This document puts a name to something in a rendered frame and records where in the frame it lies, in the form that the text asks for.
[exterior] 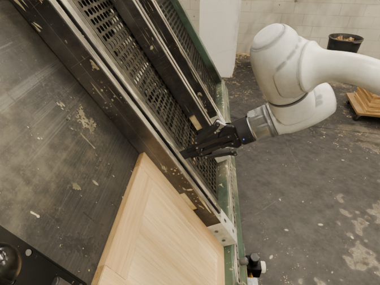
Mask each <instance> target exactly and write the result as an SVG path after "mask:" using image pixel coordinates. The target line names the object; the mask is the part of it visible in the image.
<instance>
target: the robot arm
mask: <svg viewBox="0 0 380 285"><path fill-rule="evenodd" d="M250 61H251V66H252V70H253V73H254V76H255V78H256V81H257V84H258V86H259V87H260V89H261V91H262V93H263V94H264V95H265V96H266V98H267V101H268V103H267V104H265V105H262V106H261V107H258V108H256V109H254V110H251V111H249V112H248V113H247V116H244V117H241V118H239V119H237V120H234V121H233V122H231V123H225V124H224V123H222V122H220V119H216V120H215V122H214V123H213V124H212V125H211V126H210V127H208V128H207V129H205V130H204V131H202V132H201V133H199V134H198V135H197V136H196V137H195V139H194V144H192V145H190V146H187V147H186V149H184V150H182V151H180V152H179V153H180V154H181V155H182V157H183V158H184V159H187V158H190V157H191V158H194V157H197V156H199V157H202V156H203V157H204V158H205V159H210V158H217V157H223V156H237V154H238V153H237V150H238V148H239V147H240V146H241V145H247V144H249V143H252V142H254V141H256V139H257V140H258V141H259V142H262V141H264V140H267V139H270V138H272V137H276V136H278V135H281V134H285V133H293V132H297V131H300V130H302V129H306V128H308V127H311V126H313V125H315V124H317V123H319V122H321V121H323V120H324V119H326V118H328V117H329V116H330V115H332V114H333V113H334V112H335V111H336V98H335V94H334V91H333V89H332V87H331V86H330V85H329V84H328V83H329V82H337V83H346V84H351V85H354V86H357V87H360V88H362V89H365V90H367V91H369V92H371V93H374V94H376V95H378V96H380V60H379V59H375V58H372V57H369V56H366V55H362V54H357V53H351V52H346V51H335V50H326V49H323V48H321V47H320V46H319V45H318V44H317V42H315V41H309V40H306V39H304V38H303V37H301V36H298V34H297V32H296V31H295V30H294V29H292V28H291V27H289V26H288V25H285V24H278V23H275V24H271V25H268V26H267V27H265V28H263V29H262V30H260V31H259V32H258V33H257V34H256V35H255V37H254V39H253V42H252V45H251V48H250ZM220 128H221V130H220V131H219V132H217V133H216V134H215V135H212V136H210V135H211V134H212V133H214V132H215V131H216V130H217V129H220ZM208 136H209V137H208ZM227 147H230V148H227Z"/></svg>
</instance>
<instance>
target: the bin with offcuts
mask: <svg viewBox="0 0 380 285"><path fill-rule="evenodd" d="M363 41H364V38H363V37H361V36H359V35H356V34H348V33H332V34H330V35H329V41H328V44H327V50H335V51H346V52H351V53H357V52H358V50H359V48H360V46H361V43H362V42H363Z"/></svg>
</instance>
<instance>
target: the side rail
mask: <svg viewBox="0 0 380 285"><path fill-rule="evenodd" d="M170 1H171V3H172V5H173V7H174V8H175V10H176V12H177V14H178V15H179V17H180V20H181V21H182V23H183V25H184V26H185V28H186V30H187V32H188V34H189V36H190V38H191V39H192V41H193V43H194V45H195V47H196V49H197V50H198V52H199V54H200V56H201V58H202V60H203V61H204V63H205V65H206V67H207V68H208V70H209V72H210V74H211V76H212V78H213V80H214V81H215V83H216V84H218V83H220V82H222V78H221V76H220V74H219V72H218V70H217V68H216V66H215V65H214V63H213V61H212V59H211V57H210V55H209V53H208V51H207V49H206V47H205V46H204V44H203V42H202V40H201V38H200V36H199V35H198V33H197V31H196V29H195V26H194V25H193V23H192V21H191V19H190V17H189V16H188V14H187V12H186V10H185V8H184V6H183V4H182V2H181V0H170Z"/></svg>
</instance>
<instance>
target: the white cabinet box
mask: <svg viewBox="0 0 380 285"><path fill-rule="evenodd" d="M240 8H241V0H200V29H199V36H200V38H201V40H202V42H203V44H204V46H205V47H206V49H207V51H208V53H209V55H210V57H211V59H212V61H213V63H214V65H215V66H216V68H217V70H218V72H219V74H220V76H221V77H232V74H233V71H234V67H235V58H236V47H237V41H238V30H239V19H240Z"/></svg>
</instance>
